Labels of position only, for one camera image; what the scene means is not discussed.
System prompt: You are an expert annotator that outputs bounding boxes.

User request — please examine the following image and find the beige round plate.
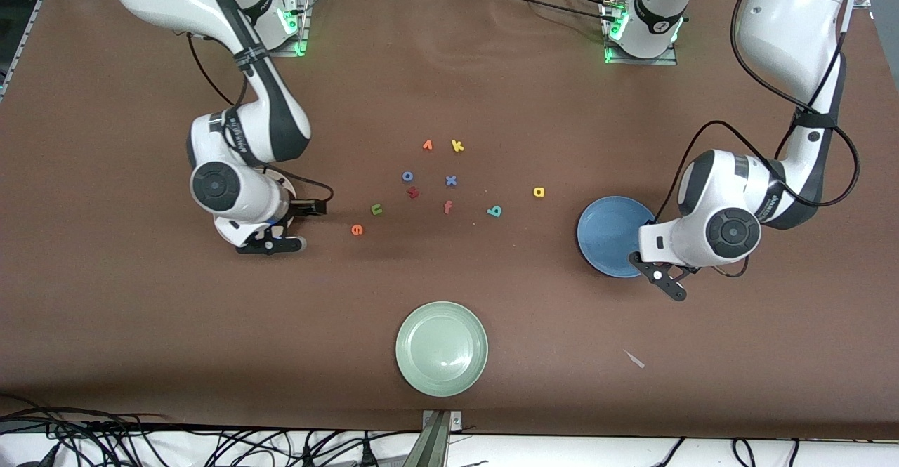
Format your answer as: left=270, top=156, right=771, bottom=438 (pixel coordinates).
left=261, top=167, right=298, bottom=237

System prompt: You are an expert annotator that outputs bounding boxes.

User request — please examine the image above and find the brown table cover sheet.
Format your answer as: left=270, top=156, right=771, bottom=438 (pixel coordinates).
left=0, top=0, right=899, bottom=441

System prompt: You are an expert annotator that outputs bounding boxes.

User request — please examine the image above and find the pale green round plate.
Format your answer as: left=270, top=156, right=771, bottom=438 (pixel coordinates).
left=395, top=301, right=489, bottom=397

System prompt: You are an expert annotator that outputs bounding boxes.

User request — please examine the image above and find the blue round plate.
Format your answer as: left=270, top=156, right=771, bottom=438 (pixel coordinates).
left=577, top=196, right=657, bottom=278

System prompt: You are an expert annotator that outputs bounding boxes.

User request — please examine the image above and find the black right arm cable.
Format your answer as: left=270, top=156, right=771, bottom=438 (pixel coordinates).
left=186, top=32, right=335, bottom=208

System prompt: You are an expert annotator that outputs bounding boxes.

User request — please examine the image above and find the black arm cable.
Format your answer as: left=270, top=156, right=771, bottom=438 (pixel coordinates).
left=186, top=32, right=335, bottom=208
left=664, top=0, right=862, bottom=278

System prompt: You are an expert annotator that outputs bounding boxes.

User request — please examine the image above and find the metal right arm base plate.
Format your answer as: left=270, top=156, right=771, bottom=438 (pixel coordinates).
left=267, top=0, right=312, bottom=58

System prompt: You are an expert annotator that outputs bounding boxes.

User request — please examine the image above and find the metal table edge bracket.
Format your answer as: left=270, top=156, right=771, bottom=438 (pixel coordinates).
left=404, top=409, right=463, bottom=467

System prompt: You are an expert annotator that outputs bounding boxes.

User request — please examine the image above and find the black floor cable tangle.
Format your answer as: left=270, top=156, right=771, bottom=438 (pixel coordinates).
left=0, top=395, right=422, bottom=467

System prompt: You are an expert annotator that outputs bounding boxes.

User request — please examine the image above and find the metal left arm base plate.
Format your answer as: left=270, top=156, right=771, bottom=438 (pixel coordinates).
left=604, top=0, right=679, bottom=66

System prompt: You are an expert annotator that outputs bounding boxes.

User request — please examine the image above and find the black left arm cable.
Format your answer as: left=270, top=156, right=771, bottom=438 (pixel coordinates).
left=664, top=0, right=862, bottom=278

